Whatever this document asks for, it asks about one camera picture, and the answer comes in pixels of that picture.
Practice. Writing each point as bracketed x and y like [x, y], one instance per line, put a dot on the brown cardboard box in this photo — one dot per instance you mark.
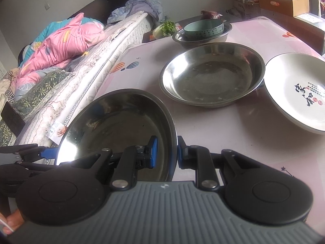
[287, 5]

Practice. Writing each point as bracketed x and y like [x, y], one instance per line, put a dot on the green bok choy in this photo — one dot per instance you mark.
[166, 28]

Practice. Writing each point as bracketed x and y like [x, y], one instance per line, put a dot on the pink floral quilt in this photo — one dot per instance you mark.
[63, 45]

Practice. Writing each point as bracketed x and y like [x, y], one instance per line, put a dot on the green leaf-print pillow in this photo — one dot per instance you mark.
[43, 89]

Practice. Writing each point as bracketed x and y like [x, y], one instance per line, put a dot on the person's left hand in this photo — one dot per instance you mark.
[15, 222]

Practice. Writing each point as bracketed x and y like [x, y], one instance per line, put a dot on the wide steel bowl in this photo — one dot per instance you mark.
[114, 127]

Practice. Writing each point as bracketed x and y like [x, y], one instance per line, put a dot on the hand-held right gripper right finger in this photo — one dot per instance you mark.
[181, 155]

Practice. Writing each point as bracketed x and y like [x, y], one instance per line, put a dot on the checkered cloth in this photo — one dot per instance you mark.
[7, 81]

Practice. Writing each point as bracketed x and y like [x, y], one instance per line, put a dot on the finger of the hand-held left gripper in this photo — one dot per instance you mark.
[38, 165]
[49, 153]

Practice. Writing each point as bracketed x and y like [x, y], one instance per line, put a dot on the teal ceramic bowl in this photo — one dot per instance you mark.
[203, 29]

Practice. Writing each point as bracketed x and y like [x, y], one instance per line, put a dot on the white printed ceramic plate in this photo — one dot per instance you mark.
[287, 89]

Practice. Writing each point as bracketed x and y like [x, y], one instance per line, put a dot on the blue-grey clothes pile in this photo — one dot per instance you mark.
[142, 9]

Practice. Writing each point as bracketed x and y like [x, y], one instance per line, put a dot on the deep steel bowl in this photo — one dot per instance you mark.
[182, 38]

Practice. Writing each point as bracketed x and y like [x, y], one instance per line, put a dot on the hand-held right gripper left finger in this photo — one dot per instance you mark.
[153, 155]

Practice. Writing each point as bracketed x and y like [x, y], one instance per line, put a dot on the wall switch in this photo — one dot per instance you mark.
[47, 6]

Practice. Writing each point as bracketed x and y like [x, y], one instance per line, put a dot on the dark wooden headboard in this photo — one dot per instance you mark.
[114, 0]

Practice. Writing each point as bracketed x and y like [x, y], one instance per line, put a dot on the bed with mattress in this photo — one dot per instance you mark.
[101, 58]

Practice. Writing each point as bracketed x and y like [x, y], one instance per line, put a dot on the open cardboard box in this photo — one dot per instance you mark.
[241, 6]

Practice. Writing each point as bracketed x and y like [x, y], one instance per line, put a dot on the large steel basin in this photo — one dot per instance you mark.
[213, 76]

